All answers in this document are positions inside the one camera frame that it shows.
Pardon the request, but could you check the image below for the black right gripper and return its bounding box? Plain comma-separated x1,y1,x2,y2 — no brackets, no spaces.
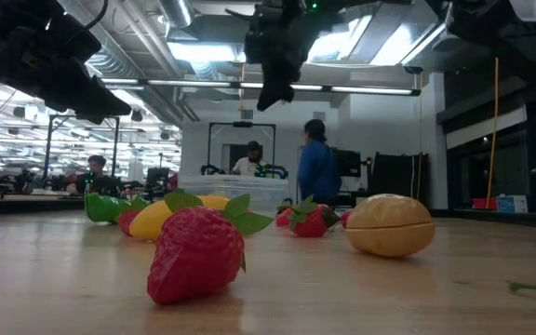
244,0,343,113

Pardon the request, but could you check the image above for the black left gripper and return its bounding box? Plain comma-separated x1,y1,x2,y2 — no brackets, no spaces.
0,0,132,126

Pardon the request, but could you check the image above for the green toy cucumber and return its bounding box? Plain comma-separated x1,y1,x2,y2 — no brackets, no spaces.
84,193,134,223

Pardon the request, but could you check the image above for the yellow toy banana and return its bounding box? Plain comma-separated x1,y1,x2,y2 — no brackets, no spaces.
128,194,232,242

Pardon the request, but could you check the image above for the red toy chili pepper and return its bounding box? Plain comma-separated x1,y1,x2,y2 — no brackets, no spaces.
275,208,296,228

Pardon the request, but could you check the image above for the tan toy bread roll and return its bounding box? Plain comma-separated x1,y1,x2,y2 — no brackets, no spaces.
344,194,436,259

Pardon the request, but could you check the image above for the person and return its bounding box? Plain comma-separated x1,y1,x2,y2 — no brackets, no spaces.
65,154,120,196
297,118,342,207
232,141,269,177

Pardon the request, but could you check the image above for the long ceiling light fixture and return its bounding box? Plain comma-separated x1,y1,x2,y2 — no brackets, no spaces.
100,77,422,98

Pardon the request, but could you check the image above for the clear plastic container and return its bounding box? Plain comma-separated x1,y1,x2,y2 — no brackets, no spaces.
177,174,290,216

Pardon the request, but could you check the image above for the black background monitor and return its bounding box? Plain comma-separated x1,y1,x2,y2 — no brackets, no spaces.
333,148,362,178

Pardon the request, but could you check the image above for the small toy strawberry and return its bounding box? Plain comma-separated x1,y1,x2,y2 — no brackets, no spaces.
288,194,339,238

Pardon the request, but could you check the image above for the black panel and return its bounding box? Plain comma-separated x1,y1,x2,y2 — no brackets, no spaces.
372,152,430,206

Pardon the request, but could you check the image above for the red toy strawberry with leaves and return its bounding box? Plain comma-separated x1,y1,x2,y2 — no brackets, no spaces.
146,190,275,306

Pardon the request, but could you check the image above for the blue box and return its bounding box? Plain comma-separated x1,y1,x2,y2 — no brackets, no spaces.
496,194,529,214

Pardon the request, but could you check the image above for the black background rig frame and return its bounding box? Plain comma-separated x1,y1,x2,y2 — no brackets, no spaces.
43,114,120,182
207,121,277,178

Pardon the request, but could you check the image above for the yellow hanging cable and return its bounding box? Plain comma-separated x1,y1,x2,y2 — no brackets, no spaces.
485,58,501,210

